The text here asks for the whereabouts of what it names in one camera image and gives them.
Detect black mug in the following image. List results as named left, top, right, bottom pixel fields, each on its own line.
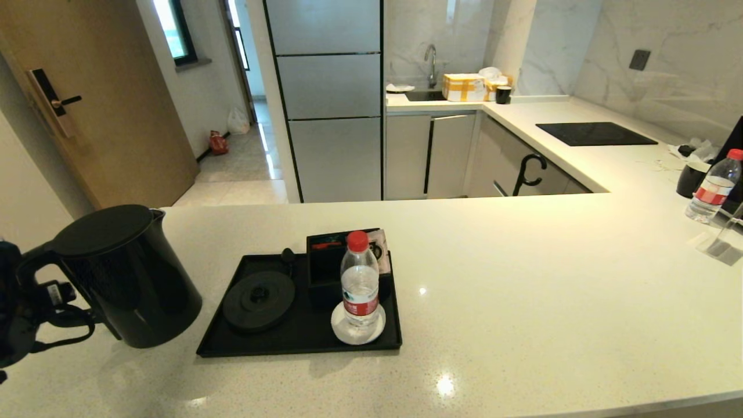
left=676, top=163, right=712, bottom=200

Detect white plastic bag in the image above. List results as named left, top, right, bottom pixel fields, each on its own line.
left=228, top=107, right=252, bottom=135

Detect clear water bottle red cap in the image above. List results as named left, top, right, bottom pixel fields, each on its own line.
left=340, top=230, right=380, bottom=337
left=685, top=149, right=743, bottom=225

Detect chrome kitchen faucet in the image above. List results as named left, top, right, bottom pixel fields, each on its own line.
left=424, top=44, right=439, bottom=89

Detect white crumpled tissue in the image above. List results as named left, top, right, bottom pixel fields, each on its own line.
left=670, top=139, right=720, bottom=172

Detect clear acrylic stand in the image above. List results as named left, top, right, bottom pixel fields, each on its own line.
left=697, top=203, right=743, bottom=268

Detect silver refrigerator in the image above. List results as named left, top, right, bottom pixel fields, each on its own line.
left=264, top=0, right=385, bottom=204

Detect black electric kettle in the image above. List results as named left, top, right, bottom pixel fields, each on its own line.
left=16, top=204, right=204, bottom=349

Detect brown wooden door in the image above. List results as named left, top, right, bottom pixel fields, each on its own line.
left=0, top=0, right=201, bottom=212

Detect black round kettle base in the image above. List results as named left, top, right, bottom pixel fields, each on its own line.
left=223, top=248, right=297, bottom=333

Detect white round coaster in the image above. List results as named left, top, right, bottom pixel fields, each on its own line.
left=331, top=300, right=387, bottom=345

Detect large yellow taped carton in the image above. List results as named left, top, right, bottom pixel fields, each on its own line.
left=442, top=73, right=487, bottom=103

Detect grey kitchen base cabinets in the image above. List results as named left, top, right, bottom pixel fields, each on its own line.
left=384, top=110, right=593, bottom=201

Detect black compartment organizer box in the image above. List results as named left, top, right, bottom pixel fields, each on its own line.
left=306, top=228, right=394, bottom=308

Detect black rectangular serving tray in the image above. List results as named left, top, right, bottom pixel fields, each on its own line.
left=196, top=250, right=404, bottom=358

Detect black curved umbrella handle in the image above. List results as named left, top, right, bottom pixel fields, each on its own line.
left=513, top=153, right=548, bottom=197

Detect black gold door lock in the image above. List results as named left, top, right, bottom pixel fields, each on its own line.
left=27, top=69, right=82, bottom=139

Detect white tall cabinet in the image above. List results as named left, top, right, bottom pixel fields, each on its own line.
left=0, top=110, right=96, bottom=302

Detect narrow dark framed hallway window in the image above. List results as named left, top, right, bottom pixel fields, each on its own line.
left=226, top=0, right=253, bottom=73

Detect black induction cooktop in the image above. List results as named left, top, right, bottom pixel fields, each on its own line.
left=536, top=122, right=659, bottom=147

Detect white tea bag packet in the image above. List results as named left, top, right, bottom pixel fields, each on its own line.
left=368, top=229, right=391, bottom=275

